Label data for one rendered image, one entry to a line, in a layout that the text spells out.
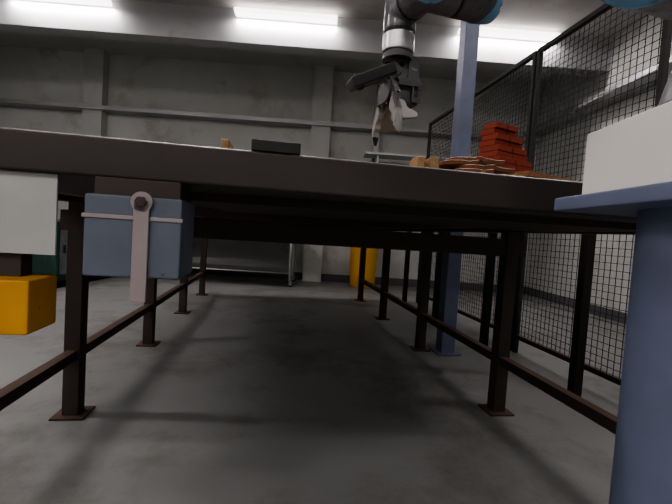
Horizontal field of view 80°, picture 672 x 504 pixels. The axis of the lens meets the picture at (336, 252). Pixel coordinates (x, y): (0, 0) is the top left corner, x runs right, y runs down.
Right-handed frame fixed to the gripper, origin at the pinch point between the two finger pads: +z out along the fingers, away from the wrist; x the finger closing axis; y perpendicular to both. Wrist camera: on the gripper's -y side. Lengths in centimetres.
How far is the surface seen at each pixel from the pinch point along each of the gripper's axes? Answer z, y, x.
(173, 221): 23, -43, -26
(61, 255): 64, -202, 411
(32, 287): 33, -62, -22
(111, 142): 11, -52, -23
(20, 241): 27, -64, -20
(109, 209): 21, -52, -25
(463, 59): -100, 116, 155
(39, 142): 12, -61, -22
